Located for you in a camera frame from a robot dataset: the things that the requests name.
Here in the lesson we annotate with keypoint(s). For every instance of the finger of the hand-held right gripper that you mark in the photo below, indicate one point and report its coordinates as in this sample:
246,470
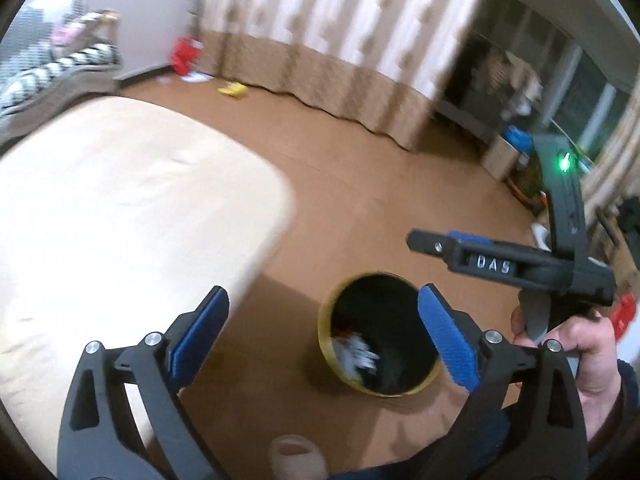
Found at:
425,242
467,236

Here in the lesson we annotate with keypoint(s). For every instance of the pink printed pillow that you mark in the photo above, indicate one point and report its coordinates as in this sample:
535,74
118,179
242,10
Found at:
67,35

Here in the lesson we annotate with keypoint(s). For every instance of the black white striped sofa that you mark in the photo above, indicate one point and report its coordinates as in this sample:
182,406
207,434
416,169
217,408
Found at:
50,67

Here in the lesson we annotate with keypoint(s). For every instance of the light hanging cloth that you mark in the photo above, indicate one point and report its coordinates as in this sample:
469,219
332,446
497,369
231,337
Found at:
520,80

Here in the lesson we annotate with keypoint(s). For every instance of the white shoe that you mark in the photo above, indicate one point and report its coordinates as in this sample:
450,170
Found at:
540,235

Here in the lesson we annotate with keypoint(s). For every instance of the white paper sheet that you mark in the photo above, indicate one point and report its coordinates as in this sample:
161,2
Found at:
195,78

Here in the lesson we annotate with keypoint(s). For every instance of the person's beige slipper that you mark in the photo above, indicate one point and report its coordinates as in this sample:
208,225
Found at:
297,460

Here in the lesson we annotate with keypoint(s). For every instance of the person's right forearm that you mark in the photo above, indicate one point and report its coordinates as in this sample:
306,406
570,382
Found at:
627,410

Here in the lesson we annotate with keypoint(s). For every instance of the blue plastic bag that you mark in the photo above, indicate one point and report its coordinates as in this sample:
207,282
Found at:
517,139

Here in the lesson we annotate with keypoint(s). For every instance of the beige patterned curtain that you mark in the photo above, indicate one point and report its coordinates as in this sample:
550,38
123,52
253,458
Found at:
615,160
325,20

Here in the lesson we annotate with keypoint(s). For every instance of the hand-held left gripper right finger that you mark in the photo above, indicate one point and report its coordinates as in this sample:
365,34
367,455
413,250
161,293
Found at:
445,340

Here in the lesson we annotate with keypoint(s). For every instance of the wooden table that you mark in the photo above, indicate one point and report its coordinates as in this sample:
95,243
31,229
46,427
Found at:
125,210

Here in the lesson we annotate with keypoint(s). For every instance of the person's right hand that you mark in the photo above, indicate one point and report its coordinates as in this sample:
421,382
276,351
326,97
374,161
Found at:
595,360

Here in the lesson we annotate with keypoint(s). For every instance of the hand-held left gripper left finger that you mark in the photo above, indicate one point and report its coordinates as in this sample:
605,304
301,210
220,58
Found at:
200,340

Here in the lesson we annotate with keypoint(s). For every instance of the black yellow-rimmed trash bin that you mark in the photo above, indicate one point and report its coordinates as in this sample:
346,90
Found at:
380,300

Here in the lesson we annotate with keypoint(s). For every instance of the red plastic stool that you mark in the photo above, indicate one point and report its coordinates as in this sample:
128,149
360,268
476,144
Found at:
627,317

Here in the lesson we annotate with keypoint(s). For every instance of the cardboard box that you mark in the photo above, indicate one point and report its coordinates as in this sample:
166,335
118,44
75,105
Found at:
500,157

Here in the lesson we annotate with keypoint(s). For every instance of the red plastic bag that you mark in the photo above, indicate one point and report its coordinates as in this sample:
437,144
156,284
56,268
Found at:
184,55

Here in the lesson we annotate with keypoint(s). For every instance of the white crumpled wrappers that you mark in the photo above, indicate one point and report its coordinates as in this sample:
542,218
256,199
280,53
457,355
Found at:
357,355

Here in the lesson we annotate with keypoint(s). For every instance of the yellow toy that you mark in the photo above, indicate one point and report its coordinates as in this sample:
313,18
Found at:
231,90

